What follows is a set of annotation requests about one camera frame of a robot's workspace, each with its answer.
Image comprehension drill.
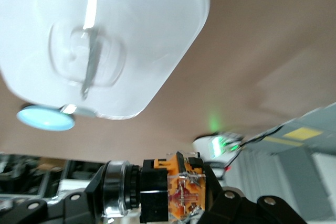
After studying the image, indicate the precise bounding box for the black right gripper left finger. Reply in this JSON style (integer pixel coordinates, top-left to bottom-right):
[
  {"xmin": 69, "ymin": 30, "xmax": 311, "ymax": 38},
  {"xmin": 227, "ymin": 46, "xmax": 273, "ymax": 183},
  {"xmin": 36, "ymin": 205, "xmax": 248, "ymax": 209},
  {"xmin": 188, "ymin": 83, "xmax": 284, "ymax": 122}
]
[{"xmin": 44, "ymin": 165, "xmax": 105, "ymax": 224}]

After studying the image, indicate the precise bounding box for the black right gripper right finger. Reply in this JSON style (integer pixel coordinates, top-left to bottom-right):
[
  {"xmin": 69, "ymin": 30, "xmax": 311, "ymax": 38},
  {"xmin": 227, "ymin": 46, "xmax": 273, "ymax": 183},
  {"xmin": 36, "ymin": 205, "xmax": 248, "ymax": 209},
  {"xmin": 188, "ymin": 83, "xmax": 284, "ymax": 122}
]
[{"xmin": 202, "ymin": 165, "xmax": 260, "ymax": 224}]

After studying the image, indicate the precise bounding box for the orange black push-button switch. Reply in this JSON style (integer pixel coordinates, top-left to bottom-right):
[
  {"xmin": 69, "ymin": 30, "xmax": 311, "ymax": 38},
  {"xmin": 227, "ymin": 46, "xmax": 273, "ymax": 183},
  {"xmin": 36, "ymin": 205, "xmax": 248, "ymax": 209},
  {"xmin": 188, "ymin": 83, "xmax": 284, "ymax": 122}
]
[{"xmin": 101, "ymin": 151, "xmax": 211, "ymax": 222}]

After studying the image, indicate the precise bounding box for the white lidded storage box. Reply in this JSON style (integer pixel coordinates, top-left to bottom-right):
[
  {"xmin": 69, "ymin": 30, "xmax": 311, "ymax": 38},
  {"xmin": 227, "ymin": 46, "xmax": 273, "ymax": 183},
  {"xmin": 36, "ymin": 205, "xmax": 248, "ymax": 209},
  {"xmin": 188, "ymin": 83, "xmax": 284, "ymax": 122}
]
[{"xmin": 0, "ymin": 0, "xmax": 211, "ymax": 121}]

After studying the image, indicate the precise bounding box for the light blue round plate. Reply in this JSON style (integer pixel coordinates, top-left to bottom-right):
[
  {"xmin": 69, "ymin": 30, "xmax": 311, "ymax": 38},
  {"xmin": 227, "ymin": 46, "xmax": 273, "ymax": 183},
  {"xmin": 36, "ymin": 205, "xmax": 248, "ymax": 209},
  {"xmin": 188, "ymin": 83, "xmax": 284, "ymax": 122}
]
[{"xmin": 16, "ymin": 104, "xmax": 76, "ymax": 132}]

